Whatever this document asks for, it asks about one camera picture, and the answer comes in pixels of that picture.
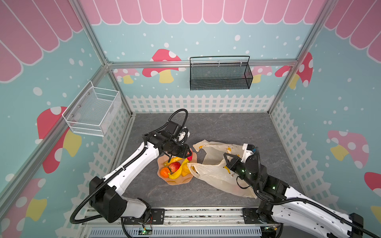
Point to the beige plastic bag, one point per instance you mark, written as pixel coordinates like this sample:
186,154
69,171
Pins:
213,169

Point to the yellow lemon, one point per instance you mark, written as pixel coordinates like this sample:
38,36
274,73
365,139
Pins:
185,170

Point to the small yellow banana front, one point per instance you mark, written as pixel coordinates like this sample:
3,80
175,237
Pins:
175,159

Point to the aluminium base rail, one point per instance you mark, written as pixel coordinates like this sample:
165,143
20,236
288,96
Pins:
185,222

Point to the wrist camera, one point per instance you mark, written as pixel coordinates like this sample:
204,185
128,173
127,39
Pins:
176,132
248,150

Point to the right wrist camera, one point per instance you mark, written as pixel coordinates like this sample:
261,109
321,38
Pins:
248,150

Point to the black mesh wall basket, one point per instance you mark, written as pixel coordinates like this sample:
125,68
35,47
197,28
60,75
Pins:
220,73

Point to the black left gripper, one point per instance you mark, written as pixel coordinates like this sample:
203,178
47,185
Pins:
183,154

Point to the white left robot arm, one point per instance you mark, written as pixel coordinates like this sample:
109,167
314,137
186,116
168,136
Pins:
106,197

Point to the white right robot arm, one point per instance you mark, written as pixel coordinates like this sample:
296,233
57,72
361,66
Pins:
283,204

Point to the orange tangerine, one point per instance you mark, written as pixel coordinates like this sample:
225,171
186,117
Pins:
165,172

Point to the pink scalloped fruit bowl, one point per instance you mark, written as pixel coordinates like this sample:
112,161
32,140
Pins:
180,180

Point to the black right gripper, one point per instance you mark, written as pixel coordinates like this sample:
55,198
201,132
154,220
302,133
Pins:
233,162

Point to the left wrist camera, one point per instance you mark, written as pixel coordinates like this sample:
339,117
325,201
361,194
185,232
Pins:
176,132

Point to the white wire wall basket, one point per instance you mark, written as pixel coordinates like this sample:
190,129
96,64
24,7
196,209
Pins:
93,110

